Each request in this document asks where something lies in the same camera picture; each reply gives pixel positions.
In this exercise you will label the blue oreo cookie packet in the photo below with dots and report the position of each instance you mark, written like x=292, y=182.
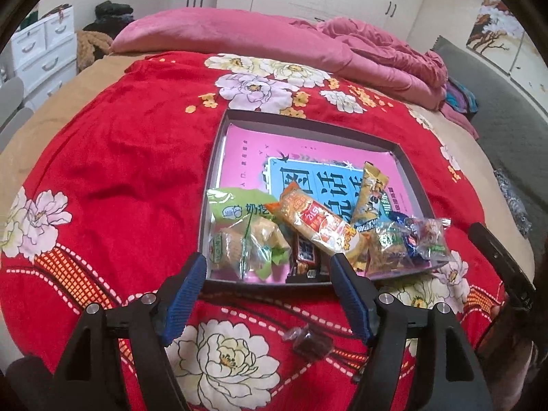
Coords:
x=404, y=231

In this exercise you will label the floral wall painting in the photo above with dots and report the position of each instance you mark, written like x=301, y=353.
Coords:
x=496, y=35

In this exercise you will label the pink and blue book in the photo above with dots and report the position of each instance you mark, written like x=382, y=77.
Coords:
x=308, y=179

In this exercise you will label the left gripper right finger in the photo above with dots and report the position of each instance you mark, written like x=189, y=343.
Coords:
x=357, y=296

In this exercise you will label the red floral blanket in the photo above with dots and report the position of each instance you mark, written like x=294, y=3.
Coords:
x=112, y=207

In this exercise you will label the yellow cartoon snack packet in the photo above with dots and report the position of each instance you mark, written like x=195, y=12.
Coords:
x=368, y=207

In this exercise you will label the grey padded headboard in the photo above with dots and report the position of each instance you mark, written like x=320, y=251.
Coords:
x=511, y=132

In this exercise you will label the clear red candy packet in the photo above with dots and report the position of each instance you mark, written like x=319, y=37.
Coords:
x=426, y=237

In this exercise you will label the clear meat floss packet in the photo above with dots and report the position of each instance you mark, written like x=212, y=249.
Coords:
x=386, y=250

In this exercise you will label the white drawer cabinet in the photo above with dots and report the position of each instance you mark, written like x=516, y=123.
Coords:
x=43, y=55

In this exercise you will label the colourful folded clothes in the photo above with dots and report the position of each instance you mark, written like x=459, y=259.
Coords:
x=460, y=98

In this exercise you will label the black clothes pile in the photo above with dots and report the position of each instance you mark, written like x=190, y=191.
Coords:
x=111, y=18

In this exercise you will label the small green label snack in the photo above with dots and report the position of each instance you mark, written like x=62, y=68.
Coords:
x=228, y=250

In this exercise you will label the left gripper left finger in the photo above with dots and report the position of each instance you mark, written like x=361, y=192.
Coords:
x=177, y=296

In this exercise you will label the orange cracker packet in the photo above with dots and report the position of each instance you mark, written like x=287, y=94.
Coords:
x=316, y=223

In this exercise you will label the pink quilt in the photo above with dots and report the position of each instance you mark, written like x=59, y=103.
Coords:
x=352, y=49

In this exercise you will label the tan bed sheet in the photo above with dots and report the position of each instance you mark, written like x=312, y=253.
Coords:
x=23, y=150

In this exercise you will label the grey chair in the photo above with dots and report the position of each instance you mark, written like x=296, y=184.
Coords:
x=13, y=113

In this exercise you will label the green milk snack packet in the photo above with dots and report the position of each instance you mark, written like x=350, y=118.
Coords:
x=243, y=210

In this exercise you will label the small dark candy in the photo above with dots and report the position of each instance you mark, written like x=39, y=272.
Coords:
x=309, y=343

